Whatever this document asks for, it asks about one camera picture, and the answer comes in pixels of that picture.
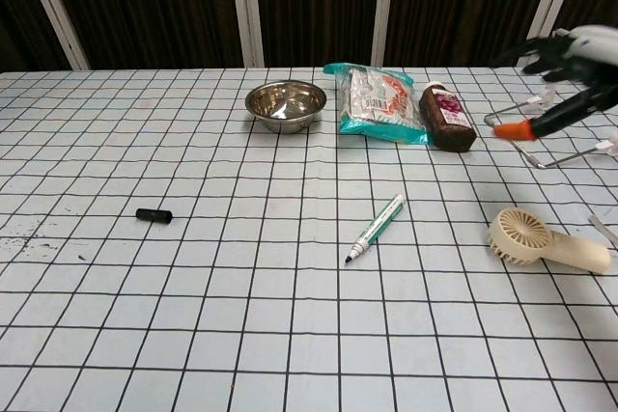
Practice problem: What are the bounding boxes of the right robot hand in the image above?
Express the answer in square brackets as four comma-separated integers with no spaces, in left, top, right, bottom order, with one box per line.
[492,24,618,142]

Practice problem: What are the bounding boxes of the green white marker body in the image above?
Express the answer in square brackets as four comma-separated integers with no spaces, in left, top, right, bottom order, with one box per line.
[344,193,407,267]

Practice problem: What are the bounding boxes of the black marker cap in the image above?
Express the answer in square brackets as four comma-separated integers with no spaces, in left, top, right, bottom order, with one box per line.
[135,207,174,226]

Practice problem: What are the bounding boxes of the dark juice bottle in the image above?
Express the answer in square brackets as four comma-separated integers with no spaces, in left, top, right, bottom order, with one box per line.
[418,81,477,152]

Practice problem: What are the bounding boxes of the clear plastic strip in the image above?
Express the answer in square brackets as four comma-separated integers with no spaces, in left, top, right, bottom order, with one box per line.
[588,213,618,242]

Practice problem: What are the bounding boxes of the beige handheld fan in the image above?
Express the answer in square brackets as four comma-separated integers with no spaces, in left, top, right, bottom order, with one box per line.
[487,206,613,274]

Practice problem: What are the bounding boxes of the teal snack packet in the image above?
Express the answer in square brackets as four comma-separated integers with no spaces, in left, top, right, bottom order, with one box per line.
[323,62,431,146]

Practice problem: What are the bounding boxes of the stainless steel bowl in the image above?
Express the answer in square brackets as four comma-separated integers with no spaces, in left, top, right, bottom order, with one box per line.
[244,80,327,134]

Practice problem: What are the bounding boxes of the checkered tablecloth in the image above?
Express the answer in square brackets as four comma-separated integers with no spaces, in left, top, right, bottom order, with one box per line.
[0,67,618,412]

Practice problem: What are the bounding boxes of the metal wire stand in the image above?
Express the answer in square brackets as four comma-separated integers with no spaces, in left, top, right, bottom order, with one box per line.
[484,86,618,170]

